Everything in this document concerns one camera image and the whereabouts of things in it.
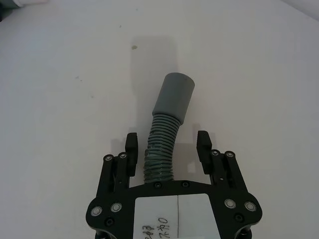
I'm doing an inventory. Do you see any grey corrugated hose with cuff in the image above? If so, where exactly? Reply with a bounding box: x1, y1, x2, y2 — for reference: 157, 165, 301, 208
142, 71, 195, 185

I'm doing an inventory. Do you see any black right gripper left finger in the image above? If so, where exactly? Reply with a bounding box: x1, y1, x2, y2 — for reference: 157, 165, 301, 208
96, 132, 139, 200

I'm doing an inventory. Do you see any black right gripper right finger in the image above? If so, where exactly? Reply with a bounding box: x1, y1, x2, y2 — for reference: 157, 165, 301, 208
196, 130, 251, 197

